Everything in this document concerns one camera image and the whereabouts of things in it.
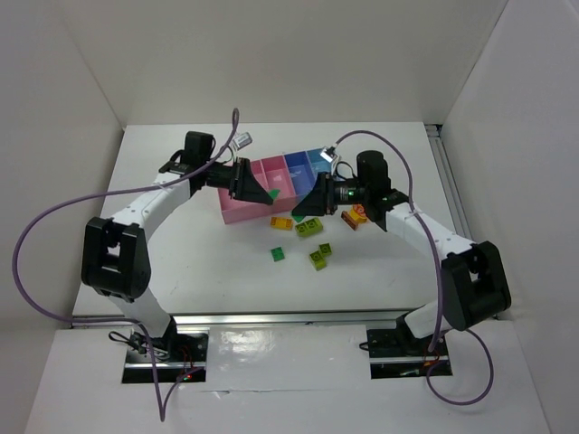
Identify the large pink bin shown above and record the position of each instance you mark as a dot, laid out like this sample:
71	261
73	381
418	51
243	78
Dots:
237	211

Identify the large lime lego brick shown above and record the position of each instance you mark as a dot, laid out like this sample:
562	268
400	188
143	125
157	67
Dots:
309	227

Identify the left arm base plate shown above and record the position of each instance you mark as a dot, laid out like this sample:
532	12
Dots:
187	358

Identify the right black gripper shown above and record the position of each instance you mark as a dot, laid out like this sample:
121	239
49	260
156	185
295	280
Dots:
325	193

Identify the small dark green lego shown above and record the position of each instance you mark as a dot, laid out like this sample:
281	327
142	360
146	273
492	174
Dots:
277	254

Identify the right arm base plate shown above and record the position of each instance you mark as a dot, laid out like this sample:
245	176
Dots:
388	359

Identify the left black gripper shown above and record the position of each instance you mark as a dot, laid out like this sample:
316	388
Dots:
241	179

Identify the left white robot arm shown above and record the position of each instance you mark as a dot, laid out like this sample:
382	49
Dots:
115	258

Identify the aluminium rail front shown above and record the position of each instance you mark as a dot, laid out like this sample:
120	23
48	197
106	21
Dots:
335	317

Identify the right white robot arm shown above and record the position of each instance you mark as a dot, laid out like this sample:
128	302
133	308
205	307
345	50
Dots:
471	277

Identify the lime lego pair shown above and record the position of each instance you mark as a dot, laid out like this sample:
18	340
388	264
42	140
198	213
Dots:
318	258

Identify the aluminium rail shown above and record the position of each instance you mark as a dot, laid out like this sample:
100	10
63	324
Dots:
449	185
335	317

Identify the dark green curved lego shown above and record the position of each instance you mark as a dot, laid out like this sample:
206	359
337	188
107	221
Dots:
273	194

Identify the aluminium rail right side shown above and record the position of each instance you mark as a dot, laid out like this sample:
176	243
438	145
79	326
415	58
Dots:
449	185

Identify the yellow lego brick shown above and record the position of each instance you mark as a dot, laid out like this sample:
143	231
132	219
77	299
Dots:
281	223

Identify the dark blue bin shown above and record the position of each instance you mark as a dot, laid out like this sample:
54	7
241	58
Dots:
300	173

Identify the small pink bin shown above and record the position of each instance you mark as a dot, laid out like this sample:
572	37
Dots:
278	178

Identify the light blue bin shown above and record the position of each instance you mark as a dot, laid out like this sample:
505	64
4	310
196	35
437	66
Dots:
327	164

